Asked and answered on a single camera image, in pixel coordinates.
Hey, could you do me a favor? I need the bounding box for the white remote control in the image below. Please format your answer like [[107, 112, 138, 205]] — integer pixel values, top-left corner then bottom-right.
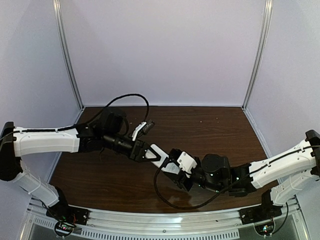
[[150, 144, 178, 175]]

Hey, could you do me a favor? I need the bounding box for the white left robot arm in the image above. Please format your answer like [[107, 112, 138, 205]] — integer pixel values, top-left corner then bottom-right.
[[0, 107, 161, 210]]

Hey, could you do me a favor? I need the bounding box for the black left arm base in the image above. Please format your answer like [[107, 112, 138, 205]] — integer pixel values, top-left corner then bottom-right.
[[46, 205, 90, 226]]

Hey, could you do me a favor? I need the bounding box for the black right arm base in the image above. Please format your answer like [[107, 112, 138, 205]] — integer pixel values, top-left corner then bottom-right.
[[239, 204, 282, 225]]

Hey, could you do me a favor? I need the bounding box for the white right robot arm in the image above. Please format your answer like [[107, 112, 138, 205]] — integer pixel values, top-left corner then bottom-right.
[[162, 130, 320, 208]]

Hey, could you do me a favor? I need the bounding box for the black right camera cable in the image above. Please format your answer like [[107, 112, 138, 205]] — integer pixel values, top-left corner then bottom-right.
[[153, 167, 251, 210]]

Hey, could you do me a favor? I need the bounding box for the black camera cable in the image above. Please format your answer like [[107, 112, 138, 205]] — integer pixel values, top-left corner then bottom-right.
[[153, 167, 251, 210], [99, 93, 150, 126]]

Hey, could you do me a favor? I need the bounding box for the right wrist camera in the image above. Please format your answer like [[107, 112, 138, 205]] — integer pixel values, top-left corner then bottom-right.
[[177, 151, 198, 175]]

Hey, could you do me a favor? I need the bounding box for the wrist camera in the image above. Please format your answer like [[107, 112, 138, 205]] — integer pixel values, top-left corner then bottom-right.
[[177, 151, 198, 175], [131, 119, 155, 141]]

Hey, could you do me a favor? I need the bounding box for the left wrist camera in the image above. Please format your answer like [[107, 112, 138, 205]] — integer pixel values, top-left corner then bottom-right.
[[131, 119, 155, 141]]

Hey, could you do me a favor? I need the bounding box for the black left camera cable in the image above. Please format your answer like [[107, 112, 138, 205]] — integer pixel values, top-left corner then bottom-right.
[[99, 93, 150, 126]]

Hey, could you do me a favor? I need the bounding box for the aluminium left floor rail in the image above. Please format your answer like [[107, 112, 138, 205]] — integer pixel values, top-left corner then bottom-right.
[[46, 107, 85, 186]]

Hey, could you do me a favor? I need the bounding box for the aluminium front rail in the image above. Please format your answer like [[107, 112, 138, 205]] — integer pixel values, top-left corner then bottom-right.
[[18, 197, 311, 240]]

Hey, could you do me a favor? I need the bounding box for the aluminium left corner post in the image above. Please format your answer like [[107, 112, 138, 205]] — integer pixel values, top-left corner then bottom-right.
[[52, 0, 85, 110]]

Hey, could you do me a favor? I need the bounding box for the aluminium corner post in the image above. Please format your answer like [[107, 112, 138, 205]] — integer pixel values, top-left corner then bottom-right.
[[242, 0, 273, 111], [52, 0, 85, 110]]

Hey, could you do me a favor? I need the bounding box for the aluminium right corner post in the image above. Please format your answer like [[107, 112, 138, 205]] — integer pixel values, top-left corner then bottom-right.
[[242, 0, 273, 111]]

